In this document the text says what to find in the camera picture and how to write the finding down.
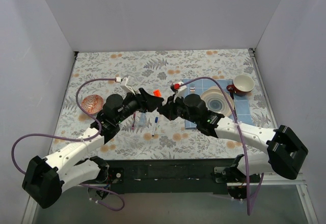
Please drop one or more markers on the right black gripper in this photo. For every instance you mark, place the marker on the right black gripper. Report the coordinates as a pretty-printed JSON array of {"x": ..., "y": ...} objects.
[{"x": 172, "y": 106}]

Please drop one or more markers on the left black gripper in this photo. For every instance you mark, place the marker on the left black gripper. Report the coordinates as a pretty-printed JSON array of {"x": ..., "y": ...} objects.
[{"x": 142, "y": 101}]

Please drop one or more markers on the orange highlighter cap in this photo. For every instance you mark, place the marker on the orange highlighter cap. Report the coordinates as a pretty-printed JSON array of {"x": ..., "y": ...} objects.
[{"x": 157, "y": 93}]

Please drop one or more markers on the white thin pen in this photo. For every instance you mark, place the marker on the white thin pen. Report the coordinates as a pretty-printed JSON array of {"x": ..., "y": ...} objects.
[{"x": 154, "y": 126}]

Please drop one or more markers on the light blue marker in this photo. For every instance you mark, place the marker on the light blue marker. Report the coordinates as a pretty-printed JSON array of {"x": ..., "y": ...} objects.
[{"x": 143, "y": 119}]

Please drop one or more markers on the pink pen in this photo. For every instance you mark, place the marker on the pink pen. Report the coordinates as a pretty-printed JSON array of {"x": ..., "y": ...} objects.
[{"x": 133, "y": 121}]

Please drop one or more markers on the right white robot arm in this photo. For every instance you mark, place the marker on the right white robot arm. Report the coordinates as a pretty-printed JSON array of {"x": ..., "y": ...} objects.
[{"x": 282, "y": 151}]

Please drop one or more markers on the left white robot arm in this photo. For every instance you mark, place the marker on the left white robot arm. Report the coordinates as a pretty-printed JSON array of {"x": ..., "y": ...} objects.
[{"x": 47, "y": 178}]

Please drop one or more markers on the silver fork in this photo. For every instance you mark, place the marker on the silver fork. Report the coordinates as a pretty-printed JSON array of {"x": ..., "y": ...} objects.
[{"x": 192, "y": 89}]

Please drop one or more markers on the beige ceramic plate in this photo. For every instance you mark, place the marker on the beige ceramic plate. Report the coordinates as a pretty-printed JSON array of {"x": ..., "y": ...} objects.
[{"x": 216, "y": 101}]

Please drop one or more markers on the orange patterned bowl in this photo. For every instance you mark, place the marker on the orange patterned bowl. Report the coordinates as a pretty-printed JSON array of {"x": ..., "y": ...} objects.
[{"x": 92, "y": 104}]

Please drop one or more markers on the red white cup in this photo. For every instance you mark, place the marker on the red white cup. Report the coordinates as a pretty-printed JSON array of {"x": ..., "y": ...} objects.
[{"x": 241, "y": 85}]

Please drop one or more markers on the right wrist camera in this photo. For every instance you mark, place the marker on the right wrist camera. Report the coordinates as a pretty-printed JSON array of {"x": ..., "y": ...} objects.
[{"x": 179, "y": 89}]

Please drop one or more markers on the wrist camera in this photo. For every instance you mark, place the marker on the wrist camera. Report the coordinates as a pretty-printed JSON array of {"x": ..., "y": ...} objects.
[
  {"x": 125, "y": 86},
  {"x": 179, "y": 89}
]

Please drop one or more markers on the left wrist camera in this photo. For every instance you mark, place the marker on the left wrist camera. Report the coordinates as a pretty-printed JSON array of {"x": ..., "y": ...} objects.
[{"x": 125, "y": 86}]

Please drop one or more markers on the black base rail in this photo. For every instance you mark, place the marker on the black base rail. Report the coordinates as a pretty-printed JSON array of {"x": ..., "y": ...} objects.
[{"x": 174, "y": 176}]

